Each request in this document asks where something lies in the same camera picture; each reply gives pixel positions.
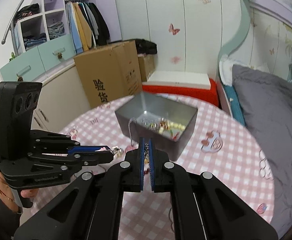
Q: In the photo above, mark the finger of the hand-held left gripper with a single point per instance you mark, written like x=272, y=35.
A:
x=93, y=158
x=91, y=149

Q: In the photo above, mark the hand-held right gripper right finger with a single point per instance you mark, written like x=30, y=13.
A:
x=153, y=165

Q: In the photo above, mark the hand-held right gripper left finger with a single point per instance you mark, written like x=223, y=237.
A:
x=142, y=165

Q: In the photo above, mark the pale jade pendant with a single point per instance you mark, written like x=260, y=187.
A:
x=161, y=130

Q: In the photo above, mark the grey metal box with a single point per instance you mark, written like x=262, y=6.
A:
x=183, y=143

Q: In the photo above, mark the person's left hand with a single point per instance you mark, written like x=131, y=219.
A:
x=5, y=190

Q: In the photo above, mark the brown drawer pendant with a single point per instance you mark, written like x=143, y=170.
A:
x=20, y=78
x=59, y=56

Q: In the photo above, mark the small green plant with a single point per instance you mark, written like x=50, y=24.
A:
x=12, y=57

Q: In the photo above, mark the red cabinet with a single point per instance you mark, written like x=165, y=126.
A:
x=175, y=92

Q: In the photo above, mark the large cardboard box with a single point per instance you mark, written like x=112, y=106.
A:
x=111, y=67

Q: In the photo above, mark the teal drawer cabinet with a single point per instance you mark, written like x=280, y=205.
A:
x=48, y=52

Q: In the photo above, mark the white board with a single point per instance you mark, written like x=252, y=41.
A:
x=180, y=79

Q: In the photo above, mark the grey metal handrail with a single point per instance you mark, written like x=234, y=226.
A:
x=3, y=40

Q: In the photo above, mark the folded blue jeans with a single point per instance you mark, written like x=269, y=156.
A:
x=35, y=40

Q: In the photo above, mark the small cardboard box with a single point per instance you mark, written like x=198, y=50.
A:
x=146, y=67

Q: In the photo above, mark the teal bed sheet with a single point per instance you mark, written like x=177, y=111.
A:
x=235, y=105

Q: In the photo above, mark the pale pink butterfly sticker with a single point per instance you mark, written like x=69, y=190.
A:
x=175, y=59

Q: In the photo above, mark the folded grey clothes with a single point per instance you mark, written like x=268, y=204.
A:
x=56, y=30

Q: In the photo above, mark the black bag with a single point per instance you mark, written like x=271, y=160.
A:
x=147, y=46

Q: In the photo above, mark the dark clothes pile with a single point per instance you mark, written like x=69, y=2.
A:
x=28, y=12

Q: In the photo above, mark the yellow hanging shirt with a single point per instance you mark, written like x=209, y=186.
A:
x=84, y=30

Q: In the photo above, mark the white pillow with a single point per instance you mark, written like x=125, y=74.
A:
x=227, y=70

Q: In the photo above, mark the black hanging jacket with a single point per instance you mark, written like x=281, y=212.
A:
x=101, y=22

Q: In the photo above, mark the grey blanket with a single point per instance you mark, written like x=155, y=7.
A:
x=273, y=117

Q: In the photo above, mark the purple open shelf unit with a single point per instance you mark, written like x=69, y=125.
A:
x=52, y=2

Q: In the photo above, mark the white panelled wardrobe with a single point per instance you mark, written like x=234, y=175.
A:
x=148, y=10

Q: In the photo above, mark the small orange butterfly sticker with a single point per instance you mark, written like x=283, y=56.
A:
x=272, y=50

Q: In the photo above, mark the teal bunk bed frame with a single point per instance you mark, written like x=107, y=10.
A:
x=245, y=22

